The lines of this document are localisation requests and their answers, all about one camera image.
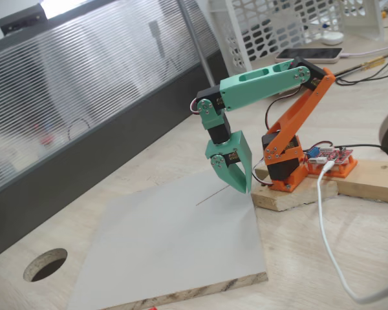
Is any white lattice plastic stand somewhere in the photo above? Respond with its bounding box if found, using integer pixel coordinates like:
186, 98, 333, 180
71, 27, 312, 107
339, 0, 385, 41

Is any thin black cable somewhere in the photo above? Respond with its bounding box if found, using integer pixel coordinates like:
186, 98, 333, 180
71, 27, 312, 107
334, 57, 388, 83
335, 68, 388, 86

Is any grey metal divider post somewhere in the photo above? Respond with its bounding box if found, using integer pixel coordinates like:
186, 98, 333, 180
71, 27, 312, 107
177, 0, 218, 95

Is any long wooden base plank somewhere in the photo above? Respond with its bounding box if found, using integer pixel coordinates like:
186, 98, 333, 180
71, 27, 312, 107
336, 158, 388, 205

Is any smartphone with pale case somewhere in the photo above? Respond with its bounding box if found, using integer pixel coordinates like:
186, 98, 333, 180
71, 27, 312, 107
274, 47, 343, 65

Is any black box device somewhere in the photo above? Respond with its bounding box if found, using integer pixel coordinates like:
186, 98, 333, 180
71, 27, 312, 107
0, 3, 49, 36

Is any white earbuds case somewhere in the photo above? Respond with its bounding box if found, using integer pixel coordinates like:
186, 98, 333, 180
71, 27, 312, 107
319, 31, 345, 46

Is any red controller circuit board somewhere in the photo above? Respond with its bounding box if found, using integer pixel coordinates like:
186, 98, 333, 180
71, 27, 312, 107
307, 146, 355, 169

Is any pale phone charging cable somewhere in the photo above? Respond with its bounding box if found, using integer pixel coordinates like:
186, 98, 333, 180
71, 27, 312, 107
340, 43, 388, 59

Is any black power cable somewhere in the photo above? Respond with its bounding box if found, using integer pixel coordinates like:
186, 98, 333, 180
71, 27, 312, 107
334, 143, 388, 163

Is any thick pale wooden base block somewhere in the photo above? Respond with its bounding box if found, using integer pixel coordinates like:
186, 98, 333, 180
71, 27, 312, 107
251, 163, 340, 212

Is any upper arm servo wire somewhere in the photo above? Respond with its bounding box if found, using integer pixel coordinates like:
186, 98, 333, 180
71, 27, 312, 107
265, 87, 304, 130

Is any orange controller board holder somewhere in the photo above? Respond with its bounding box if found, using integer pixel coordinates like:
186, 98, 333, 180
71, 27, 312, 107
305, 154, 358, 179

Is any grey chipboard panel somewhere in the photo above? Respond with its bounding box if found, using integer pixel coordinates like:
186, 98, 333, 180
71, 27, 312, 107
66, 169, 268, 310

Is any white lattice plastic crate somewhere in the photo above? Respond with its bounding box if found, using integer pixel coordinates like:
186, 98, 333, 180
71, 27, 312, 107
208, 0, 345, 81

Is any yellow handled screwdriver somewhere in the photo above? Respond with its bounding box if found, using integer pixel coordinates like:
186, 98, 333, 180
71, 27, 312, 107
334, 55, 388, 78

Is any white usb cable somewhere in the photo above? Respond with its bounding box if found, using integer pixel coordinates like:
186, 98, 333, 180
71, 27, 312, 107
316, 160, 388, 305

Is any frosted glass desk divider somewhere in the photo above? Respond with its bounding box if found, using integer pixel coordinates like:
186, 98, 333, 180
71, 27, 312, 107
0, 0, 231, 263

